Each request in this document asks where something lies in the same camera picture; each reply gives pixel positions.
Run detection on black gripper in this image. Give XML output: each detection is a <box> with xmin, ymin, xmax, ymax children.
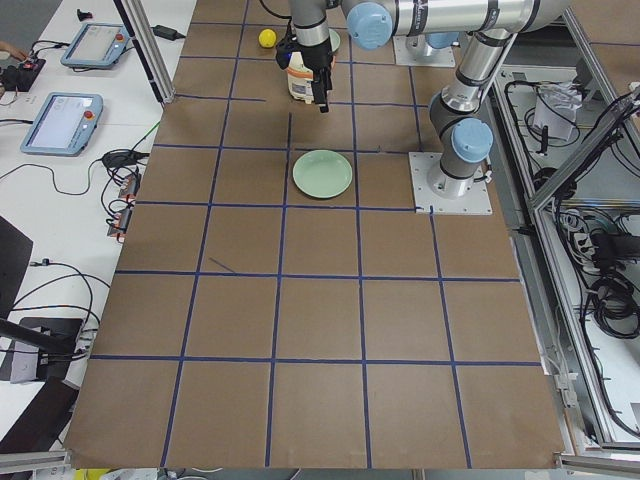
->
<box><xmin>300</xmin><ymin>45</ymin><xmax>333</xmax><ymax>113</ymax></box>

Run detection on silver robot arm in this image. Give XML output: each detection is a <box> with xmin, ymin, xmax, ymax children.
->
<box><xmin>279</xmin><ymin>1</ymin><xmax>570</xmax><ymax>115</ymax></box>
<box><xmin>427</xmin><ymin>28</ymin><xmax>515</xmax><ymax>200</ymax></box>

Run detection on white rice cooker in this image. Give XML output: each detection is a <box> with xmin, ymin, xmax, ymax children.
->
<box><xmin>286</xmin><ymin>52</ymin><xmax>314</xmax><ymax>104</ymax></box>

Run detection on light green plate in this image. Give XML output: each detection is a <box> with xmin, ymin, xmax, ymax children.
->
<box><xmin>329</xmin><ymin>28</ymin><xmax>341</xmax><ymax>53</ymax></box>
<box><xmin>293</xmin><ymin>150</ymin><xmax>353</xmax><ymax>199</ymax></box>

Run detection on yellow toy potato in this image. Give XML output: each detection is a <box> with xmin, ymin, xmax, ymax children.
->
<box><xmin>258</xmin><ymin>28</ymin><xmax>277</xmax><ymax>49</ymax></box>

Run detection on black power adapter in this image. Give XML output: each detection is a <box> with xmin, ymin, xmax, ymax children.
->
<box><xmin>152</xmin><ymin>25</ymin><xmax>185</xmax><ymax>41</ymax></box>

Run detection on blue teach pendant far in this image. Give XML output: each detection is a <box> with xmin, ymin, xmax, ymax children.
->
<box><xmin>61</xmin><ymin>23</ymin><xmax>130</xmax><ymax>69</ymax></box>

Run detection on blue teach pendant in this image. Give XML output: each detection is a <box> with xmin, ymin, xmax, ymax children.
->
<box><xmin>20</xmin><ymin>92</ymin><xmax>104</xmax><ymax>157</ymax></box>
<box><xmin>61</xmin><ymin>23</ymin><xmax>130</xmax><ymax>69</ymax></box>

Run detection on blue teach pendant near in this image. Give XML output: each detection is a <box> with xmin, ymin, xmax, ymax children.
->
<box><xmin>20</xmin><ymin>92</ymin><xmax>104</xmax><ymax>157</ymax></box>

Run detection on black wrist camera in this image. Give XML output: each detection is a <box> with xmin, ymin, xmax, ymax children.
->
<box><xmin>275</xmin><ymin>38</ymin><xmax>297</xmax><ymax>70</ymax></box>

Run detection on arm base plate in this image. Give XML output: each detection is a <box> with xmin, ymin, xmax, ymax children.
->
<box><xmin>408</xmin><ymin>152</ymin><xmax>493</xmax><ymax>216</ymax></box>
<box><xmin>393</xmin><ymin>32</ymin><xmax>459</xmax><ymax>68</ymax></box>

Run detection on aluminium frame post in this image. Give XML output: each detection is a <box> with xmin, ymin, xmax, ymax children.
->
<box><xmin>114</xmin><ymin>0</ymin><xmax>175</xmax><ymax>104</ymax></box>

